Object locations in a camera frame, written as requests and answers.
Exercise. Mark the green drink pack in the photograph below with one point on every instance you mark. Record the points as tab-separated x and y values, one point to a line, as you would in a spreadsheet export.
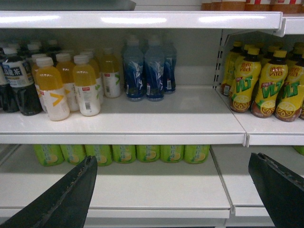
48	154
73	153
102	152
148	153
172	153
196	154
124	153

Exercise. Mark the orange juice bottle front right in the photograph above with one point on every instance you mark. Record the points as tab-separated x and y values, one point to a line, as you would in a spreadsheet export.
86	86

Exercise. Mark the white perforated shelf upright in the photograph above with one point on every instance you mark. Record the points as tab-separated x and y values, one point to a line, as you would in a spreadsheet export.
220	63

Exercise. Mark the white right shelf board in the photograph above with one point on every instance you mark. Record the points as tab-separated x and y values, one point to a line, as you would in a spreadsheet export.
269	131

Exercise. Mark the blue water bottle left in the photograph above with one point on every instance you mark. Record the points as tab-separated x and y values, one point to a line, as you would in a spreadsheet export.
133	69

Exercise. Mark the orange juice bottles top shelf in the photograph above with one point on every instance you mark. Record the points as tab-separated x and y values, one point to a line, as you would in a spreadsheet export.
284	6

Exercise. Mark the dark tea bottle left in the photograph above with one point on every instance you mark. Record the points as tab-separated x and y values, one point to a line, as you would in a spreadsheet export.
7	99

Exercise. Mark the blue water bottle back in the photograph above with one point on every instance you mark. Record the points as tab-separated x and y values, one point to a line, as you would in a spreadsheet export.
170	54

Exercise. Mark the grey plastic tray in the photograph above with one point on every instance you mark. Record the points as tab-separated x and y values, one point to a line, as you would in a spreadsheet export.
68	5

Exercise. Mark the yellow lemon tea bottle middle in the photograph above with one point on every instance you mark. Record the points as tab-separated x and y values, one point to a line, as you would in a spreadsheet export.
272	77

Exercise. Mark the dark tea bottle front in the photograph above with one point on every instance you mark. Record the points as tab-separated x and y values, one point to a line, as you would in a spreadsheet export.
18	73

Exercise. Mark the orange juice bottle front left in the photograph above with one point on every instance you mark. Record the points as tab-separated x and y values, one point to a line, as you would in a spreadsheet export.
52	89

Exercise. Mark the blue water bottle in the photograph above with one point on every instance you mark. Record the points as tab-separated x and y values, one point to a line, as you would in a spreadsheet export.
154	68
170	54
133	69

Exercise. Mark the orange juice bottle middle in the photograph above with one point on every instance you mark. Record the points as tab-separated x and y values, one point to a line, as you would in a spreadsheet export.
65	67

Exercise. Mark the yellow lemon tea bottle right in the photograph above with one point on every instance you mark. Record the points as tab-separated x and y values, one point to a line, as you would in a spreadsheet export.
291	100

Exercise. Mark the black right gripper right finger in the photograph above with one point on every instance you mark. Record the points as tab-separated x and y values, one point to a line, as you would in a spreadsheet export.
280	189

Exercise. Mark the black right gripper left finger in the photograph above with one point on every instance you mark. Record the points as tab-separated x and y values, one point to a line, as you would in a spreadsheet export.
64	205

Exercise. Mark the orange juice bottle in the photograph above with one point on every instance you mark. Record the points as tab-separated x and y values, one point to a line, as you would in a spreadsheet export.
86	86
52	89
65	67
110	73

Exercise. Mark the blue water bottle right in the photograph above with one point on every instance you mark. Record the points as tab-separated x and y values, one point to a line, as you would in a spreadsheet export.
154	68

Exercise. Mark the yellow lemon tea bottle left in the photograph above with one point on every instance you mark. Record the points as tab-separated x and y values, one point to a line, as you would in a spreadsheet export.
246	77

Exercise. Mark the orange juice bottle back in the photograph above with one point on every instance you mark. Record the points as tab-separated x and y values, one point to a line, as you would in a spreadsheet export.
110	73

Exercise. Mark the yellow lemon tea bottle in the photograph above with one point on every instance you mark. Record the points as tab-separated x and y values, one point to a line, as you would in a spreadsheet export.
272	77
291	100
246	77

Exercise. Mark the dark tea bottle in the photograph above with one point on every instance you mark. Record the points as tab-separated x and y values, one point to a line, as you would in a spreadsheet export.
18	73
7	99

